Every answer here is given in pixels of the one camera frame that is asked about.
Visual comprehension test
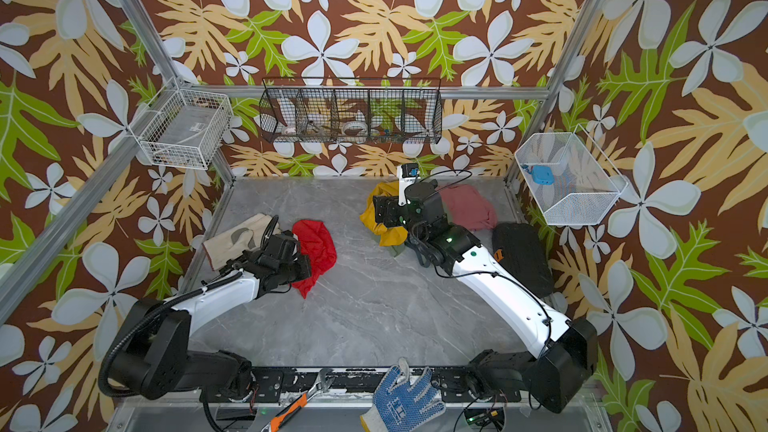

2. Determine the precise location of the blue object in basket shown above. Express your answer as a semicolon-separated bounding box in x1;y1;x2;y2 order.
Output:
527;165;555;186

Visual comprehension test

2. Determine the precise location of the black wire basket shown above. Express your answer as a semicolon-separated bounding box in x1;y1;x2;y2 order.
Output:
256;77;444;144

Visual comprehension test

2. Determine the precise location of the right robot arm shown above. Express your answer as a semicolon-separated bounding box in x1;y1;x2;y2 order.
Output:
371;179;598;413

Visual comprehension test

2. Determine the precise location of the white wire basket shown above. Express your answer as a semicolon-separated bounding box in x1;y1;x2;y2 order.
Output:
515;127;628;227
133;85;233;170

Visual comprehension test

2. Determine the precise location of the aluminium frame post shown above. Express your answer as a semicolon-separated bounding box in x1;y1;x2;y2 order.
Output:
119;0;181;82

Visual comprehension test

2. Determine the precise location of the beige leather work glove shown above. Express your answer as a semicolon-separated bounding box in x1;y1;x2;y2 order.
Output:
203;213;273;270

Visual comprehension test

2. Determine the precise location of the white wire basket right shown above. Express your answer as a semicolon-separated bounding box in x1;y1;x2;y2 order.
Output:
515;127;628;227

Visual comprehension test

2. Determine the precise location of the white wire basket left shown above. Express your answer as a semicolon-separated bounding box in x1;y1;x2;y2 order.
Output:
133;85;233;170

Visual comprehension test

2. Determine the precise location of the yellow cloth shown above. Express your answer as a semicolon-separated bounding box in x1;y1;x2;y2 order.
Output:
360;181;408;247

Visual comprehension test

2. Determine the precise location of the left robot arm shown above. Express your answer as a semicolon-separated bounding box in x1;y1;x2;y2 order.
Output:
97;231;311;399

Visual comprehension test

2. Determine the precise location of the red cloth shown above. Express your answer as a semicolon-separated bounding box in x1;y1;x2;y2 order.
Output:
292;219;338;299

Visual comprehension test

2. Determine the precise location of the pink cloth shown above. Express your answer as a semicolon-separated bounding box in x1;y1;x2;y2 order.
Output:
439;184;498;231

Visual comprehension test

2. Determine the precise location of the black pouch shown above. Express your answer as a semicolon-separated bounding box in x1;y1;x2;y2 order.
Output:
492;222;555;298

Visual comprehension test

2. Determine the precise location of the blue dotted work glove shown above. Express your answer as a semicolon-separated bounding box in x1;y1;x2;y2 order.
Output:
360;358;446;432

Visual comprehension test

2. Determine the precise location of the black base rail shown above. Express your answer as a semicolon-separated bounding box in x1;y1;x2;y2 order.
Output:
239;365;499;403

